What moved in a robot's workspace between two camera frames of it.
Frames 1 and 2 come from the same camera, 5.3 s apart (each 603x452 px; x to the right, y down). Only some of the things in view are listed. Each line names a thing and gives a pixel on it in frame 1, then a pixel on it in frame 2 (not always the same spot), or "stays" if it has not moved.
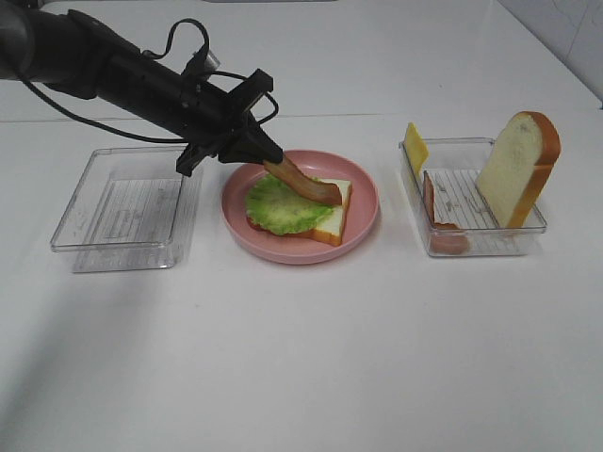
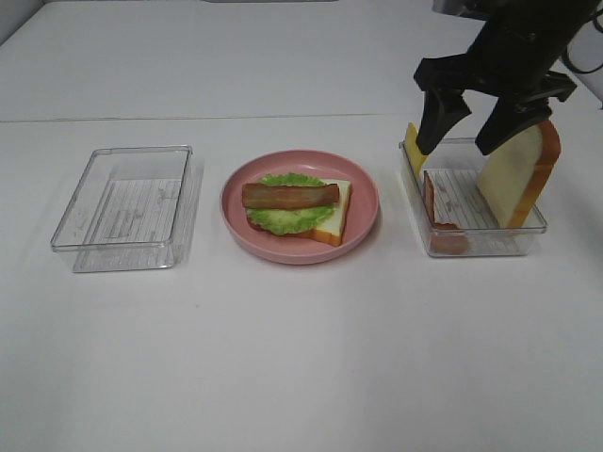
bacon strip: (446, 238) stays
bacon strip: (318, 189) → (279, 196)
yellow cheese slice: (415, 147) stays
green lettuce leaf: (275, 208) stays
